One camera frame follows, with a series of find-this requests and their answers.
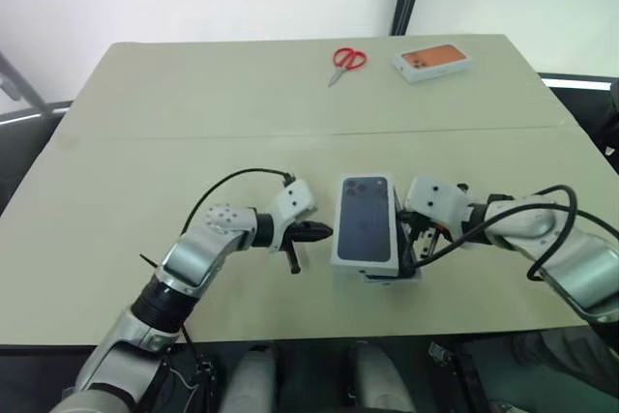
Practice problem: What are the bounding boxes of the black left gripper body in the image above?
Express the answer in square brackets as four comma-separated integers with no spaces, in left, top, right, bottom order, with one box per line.
[281,221,311,276]

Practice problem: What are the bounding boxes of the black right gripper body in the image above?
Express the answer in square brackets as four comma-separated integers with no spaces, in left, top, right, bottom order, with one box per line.
[402,211,450,263]

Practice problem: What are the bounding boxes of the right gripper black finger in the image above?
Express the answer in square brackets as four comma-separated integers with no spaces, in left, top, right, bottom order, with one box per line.
[393,188,410,221]
[399,237,422,280]

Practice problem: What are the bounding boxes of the white phone box base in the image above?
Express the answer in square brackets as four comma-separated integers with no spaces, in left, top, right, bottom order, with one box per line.
[359,219,424,287]

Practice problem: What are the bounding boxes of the white phone box lid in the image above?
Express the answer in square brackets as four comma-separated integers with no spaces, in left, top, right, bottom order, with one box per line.
[329,172,403,278]

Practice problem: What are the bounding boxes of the white box with orange phone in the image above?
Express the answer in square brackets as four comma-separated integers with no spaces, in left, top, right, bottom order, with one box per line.
[392,42,475,85]

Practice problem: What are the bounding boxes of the white rounded leg cover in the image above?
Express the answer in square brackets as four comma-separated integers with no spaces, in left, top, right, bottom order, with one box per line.
[223,346,278,413]
[349,341,416,413]

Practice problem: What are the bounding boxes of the black bulky object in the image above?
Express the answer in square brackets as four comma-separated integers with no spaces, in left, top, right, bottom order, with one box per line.
[586,90,619,173]

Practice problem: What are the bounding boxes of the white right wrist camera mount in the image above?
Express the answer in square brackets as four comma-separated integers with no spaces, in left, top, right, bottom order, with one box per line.
[402,174,474,236]

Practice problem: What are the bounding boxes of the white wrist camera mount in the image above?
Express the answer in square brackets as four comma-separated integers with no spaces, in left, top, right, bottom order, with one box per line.
[267,178,319,254]
[402,174,474,236]

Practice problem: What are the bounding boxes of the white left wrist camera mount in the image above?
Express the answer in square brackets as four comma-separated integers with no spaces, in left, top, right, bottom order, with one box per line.
[267,178,319,254]

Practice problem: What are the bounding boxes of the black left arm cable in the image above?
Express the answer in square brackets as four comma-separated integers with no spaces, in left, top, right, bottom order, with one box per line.
[179,167,297,236]

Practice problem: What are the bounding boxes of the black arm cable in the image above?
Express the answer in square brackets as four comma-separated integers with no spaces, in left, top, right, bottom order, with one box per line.
[409,184,619,284]
[179,167,297,236]

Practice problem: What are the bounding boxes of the black metal bracket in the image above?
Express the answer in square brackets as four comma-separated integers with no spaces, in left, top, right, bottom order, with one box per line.
[427,341,490,413]

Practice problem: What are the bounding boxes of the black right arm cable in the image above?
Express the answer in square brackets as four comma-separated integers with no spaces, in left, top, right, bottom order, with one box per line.
[409,184,619,284]

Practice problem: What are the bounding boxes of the red handled scissors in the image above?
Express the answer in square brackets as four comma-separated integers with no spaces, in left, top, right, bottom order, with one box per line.
[327,45,369,89]

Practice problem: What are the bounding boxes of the dark rail with light strip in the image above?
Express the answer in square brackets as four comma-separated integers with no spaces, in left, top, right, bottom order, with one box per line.
[538,73,619,92]

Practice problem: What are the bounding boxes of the dark metal frame bar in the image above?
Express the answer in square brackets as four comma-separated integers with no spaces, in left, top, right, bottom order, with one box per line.
[0,48,74,128]

